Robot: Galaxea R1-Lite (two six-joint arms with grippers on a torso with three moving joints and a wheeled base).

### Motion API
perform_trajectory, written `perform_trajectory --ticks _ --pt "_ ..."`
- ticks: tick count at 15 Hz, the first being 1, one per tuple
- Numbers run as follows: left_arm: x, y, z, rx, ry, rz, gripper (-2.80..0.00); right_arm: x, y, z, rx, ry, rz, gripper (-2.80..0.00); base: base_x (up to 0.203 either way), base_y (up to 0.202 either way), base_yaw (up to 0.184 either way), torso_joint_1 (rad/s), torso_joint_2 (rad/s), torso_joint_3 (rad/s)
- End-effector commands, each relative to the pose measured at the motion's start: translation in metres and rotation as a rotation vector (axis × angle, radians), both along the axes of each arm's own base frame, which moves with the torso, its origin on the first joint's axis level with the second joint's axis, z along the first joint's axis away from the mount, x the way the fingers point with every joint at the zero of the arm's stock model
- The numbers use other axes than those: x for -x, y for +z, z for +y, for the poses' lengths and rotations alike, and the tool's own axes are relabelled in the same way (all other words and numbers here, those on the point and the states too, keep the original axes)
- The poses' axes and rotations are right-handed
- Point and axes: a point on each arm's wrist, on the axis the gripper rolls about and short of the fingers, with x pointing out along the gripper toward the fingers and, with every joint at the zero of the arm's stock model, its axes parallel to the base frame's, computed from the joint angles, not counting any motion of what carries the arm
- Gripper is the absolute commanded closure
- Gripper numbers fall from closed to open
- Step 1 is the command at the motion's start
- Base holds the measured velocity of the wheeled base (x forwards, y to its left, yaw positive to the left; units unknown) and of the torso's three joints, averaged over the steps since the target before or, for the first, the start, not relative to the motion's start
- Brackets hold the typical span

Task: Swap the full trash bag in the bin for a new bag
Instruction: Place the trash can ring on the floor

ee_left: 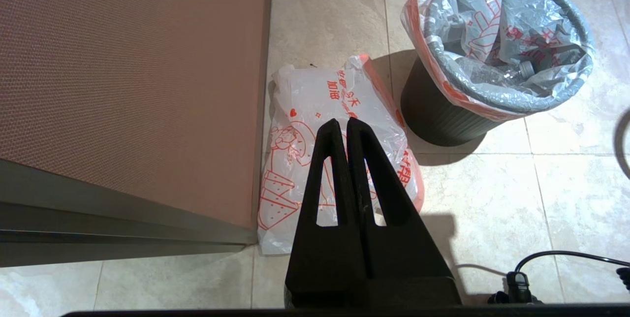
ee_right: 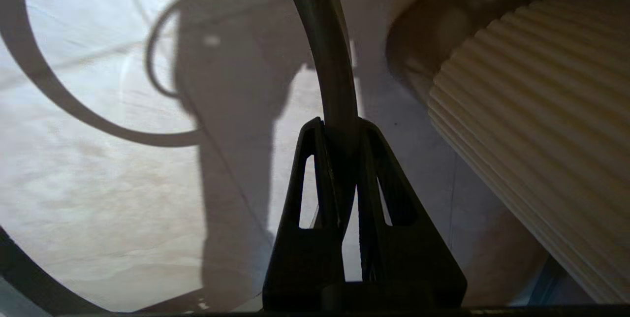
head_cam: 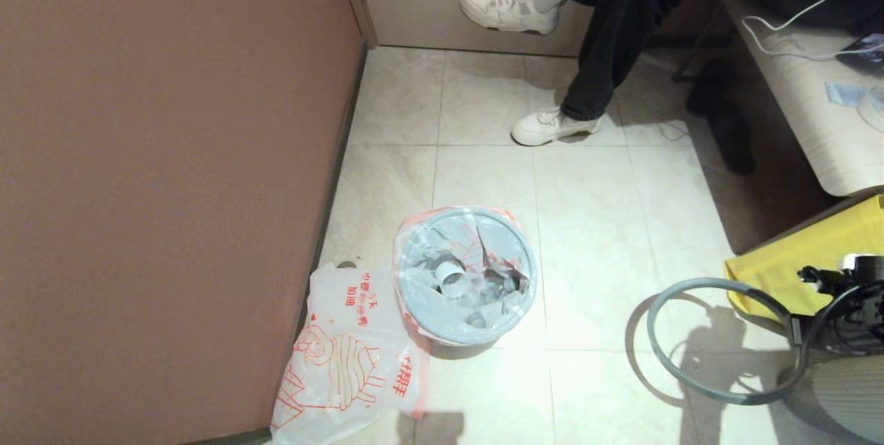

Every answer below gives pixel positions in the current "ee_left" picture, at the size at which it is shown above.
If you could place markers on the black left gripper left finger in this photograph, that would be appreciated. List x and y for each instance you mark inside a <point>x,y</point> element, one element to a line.
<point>305,268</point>

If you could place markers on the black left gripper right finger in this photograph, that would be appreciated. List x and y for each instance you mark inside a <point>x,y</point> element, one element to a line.
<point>408,268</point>

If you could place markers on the white garbage bag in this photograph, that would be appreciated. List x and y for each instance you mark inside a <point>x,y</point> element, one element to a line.
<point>492,36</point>

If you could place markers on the black round trash bin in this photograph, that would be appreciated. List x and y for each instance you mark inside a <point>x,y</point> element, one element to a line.
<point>438,120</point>

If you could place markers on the empty white red-printed plastic bag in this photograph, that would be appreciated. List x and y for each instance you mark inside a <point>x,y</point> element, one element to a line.
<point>305,95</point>

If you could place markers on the clear plastic bottle grey cap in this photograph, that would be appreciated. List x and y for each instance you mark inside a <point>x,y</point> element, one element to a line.
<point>526,68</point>

